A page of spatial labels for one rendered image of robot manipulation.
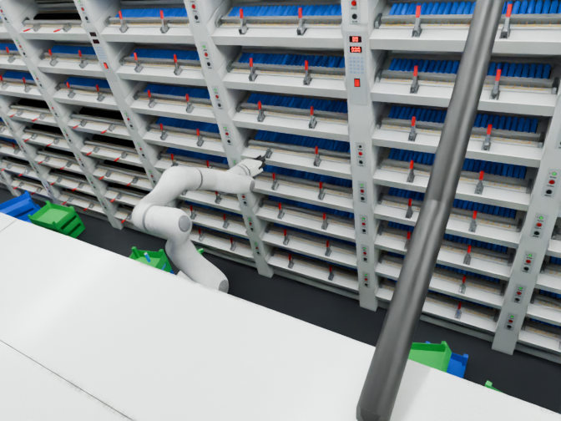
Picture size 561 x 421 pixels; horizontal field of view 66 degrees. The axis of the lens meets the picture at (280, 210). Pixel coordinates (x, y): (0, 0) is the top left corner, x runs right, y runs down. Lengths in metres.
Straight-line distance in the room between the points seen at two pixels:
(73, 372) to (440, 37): 1.42
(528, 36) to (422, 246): 1.25
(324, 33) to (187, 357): 1.46
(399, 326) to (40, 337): 0.35
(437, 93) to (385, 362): 1.40
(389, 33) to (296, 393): 1.41
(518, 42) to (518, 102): 0.20
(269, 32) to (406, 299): 1.58
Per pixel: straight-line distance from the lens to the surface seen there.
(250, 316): 0.42
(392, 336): 0.35
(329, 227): 2.26
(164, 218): 1.51
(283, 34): 1.80
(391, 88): 1.71
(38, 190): 4.33
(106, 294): 0.51
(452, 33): 1.60
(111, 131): 2.88
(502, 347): 2.49
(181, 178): 1.58
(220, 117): 2.16
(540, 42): 1.55
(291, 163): 2.07
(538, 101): 1.64
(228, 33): 1.95
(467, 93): 0.43
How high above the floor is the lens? 2.05
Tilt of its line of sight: 38 degrees down
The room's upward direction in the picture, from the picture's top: 11 degrees counter-clockwise
